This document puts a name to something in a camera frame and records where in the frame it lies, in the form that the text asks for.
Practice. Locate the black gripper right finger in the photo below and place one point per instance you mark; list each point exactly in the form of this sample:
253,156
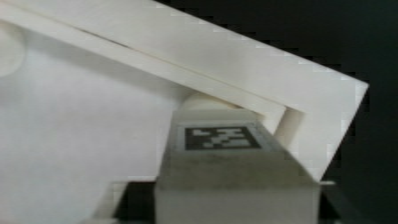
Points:
333,206

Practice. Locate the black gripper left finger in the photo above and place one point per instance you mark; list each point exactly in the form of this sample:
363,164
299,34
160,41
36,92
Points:
135,206

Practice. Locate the white table leg with tag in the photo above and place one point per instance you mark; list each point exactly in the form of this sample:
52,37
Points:
231,180

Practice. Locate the white square tabletop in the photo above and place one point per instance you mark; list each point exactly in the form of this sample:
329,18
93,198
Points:
105,60

